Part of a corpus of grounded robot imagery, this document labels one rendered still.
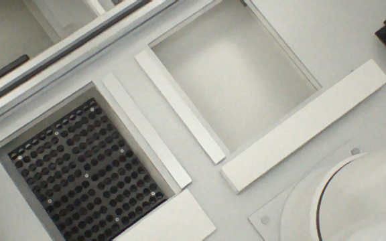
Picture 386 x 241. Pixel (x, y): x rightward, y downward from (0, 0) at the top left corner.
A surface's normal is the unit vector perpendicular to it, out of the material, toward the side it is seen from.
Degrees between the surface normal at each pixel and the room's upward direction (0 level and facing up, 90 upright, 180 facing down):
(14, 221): 0
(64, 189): 0
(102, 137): 0
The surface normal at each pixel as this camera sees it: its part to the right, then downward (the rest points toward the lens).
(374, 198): -0.59, 0.26
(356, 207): -0.73, 0.43
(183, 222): 0.04, -0.25
